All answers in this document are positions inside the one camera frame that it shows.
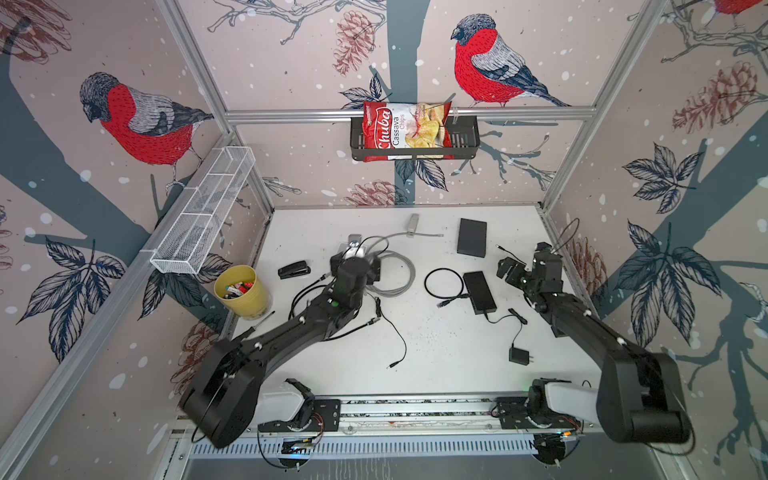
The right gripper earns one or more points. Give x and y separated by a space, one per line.
516 269

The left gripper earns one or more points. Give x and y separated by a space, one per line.
370 274

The ribbed black network switch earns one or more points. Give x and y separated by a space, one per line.
480 296

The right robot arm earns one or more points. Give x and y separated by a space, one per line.
639 398

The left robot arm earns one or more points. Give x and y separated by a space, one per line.
221 399

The black stapler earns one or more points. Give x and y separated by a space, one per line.
293 270

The grey USB adapter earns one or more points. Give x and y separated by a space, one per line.
412 225

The right black power adapter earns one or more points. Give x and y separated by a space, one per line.
516 354

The yellow cup with markers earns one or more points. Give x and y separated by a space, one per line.
241 290

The red chips bag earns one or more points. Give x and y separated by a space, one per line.
405 126

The black handled screwdriver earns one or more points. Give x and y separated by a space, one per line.
255 323

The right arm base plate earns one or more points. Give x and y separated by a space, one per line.
517 413

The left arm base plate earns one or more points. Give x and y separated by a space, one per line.
313 416

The black wire wall basket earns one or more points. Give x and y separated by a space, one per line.
463 132

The white mesh wall shelf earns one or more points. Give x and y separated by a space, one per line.
193 233

